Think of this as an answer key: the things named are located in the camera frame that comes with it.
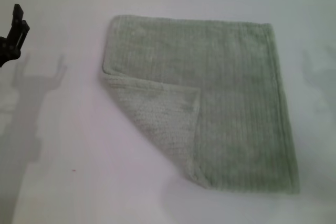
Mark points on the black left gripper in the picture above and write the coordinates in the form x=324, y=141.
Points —
x=8, y=51

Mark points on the pale green ribbed towel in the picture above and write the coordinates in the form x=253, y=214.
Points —
x=210, y=98

